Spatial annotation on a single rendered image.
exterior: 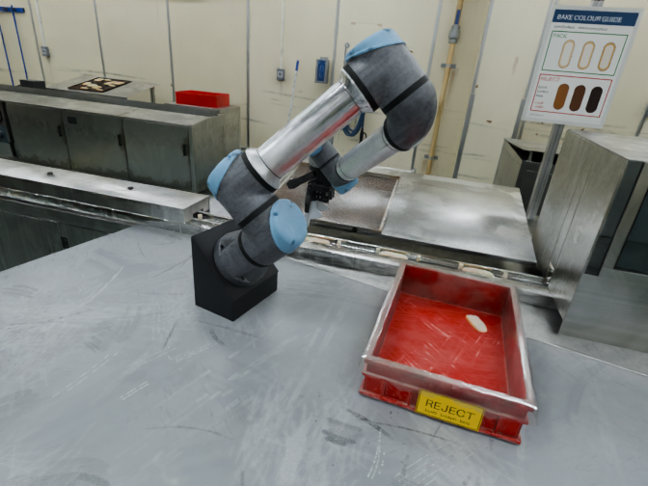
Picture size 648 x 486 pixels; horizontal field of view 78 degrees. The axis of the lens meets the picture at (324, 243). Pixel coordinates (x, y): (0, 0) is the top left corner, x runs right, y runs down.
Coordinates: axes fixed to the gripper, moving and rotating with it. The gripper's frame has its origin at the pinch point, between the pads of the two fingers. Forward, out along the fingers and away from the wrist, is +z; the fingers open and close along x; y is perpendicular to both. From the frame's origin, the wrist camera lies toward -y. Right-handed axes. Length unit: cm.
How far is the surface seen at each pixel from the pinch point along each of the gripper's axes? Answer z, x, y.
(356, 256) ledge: 6.7, -7.4, 19.5
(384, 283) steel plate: 10.8, -14.0, 30.7
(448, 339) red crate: 10, -37, 51
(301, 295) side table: 10.9, -31.8, 9.1
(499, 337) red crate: 10, -30, 64
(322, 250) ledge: 6.7, -8.3, 7.9
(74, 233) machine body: 22, -10, -98
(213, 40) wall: -64, 366, -258
